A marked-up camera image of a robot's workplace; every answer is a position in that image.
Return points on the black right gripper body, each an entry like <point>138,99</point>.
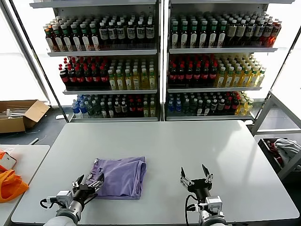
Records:
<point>200,184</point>

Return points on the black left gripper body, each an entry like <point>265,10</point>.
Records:
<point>83,189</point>

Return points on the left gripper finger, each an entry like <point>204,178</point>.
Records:
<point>97,183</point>
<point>75,184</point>

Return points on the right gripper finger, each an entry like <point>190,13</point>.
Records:
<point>209,177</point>
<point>185,181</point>

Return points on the purple t-shirt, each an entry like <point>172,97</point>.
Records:
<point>120,176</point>

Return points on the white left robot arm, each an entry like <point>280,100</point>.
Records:
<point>68,212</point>

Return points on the short white floor strip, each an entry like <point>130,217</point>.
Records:
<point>35,140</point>

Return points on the dark storage bin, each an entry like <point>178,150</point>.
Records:
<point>266,153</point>

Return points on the orange fabric bag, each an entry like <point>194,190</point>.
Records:
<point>11,186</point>

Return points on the small white orange box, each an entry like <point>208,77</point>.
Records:
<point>9,162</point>

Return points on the dark drink bottle white cap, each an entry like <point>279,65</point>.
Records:
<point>207,107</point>
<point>111,110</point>
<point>117,109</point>
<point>124,109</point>
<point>221,105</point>
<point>214,106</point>
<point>200,108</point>
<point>104,110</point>

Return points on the red cloth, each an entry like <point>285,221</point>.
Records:
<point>272,147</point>

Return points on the green drink bottle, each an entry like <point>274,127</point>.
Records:
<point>186,107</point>
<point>193,107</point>
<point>90,110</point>

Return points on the blue water bottle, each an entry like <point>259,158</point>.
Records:
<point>76,110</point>
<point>83,110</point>
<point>171,107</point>
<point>179,107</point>

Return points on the small cola bottle red label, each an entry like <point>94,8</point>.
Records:
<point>140,108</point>
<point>234,105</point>
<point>132,109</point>
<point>228,106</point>

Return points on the yellow drink bottle white cap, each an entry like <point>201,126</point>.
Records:
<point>241,107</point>
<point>249,106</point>
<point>153,109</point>
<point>146,109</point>

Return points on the grey metal cart leg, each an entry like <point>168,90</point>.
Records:
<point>290,166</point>

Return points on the grey white cloth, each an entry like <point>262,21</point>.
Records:
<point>287,148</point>

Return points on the open cardboard box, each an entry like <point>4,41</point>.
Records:
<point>14,124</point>

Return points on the white packing strips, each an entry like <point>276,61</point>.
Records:
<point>16,110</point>

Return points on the yellow juice bottle green label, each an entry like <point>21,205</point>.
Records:
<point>229,79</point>
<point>144,81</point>
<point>136,81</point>
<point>237,79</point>
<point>113,82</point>
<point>128,82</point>
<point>246,78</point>
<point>221,80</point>
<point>152,80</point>
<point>120,82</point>
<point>254,78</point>
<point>261,77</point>

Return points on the cola bottle red cap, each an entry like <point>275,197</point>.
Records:
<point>88,78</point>
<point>197,75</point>
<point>189,75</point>
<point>173,75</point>
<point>104,78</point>
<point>205,75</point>
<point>181,75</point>
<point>64,78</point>
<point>72,78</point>
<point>80,78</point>
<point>96,78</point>
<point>213,74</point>

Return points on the grey shelf unit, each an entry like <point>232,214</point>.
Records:
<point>223,50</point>
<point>103,53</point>

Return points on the dark bottle green white label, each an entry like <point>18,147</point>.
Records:
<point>95,41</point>
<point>86,42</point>
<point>222,36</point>
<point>194,37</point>
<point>67,42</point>
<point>175,37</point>
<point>58,42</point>
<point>213,36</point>
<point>184,37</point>
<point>76,42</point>
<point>204,37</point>

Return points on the dark bottle grey square label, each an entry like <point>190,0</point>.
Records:
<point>112,33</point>
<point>131,33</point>
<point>232,31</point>
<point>268,31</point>
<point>241,31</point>
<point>150,32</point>
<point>259,31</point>
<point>140,32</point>
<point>121,33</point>
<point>104,34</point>
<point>251,31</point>

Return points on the red drink bottle grey label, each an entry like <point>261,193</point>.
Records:
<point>276,31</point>

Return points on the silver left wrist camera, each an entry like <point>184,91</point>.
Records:
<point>64,196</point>

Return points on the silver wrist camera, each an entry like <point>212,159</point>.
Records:
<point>64,196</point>
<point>213,202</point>

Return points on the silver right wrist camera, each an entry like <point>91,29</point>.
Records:
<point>213,202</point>

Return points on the grey metal frame table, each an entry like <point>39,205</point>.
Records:
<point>263,113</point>

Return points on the dark slanted metal post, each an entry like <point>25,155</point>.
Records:
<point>34,50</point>
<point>285,61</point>

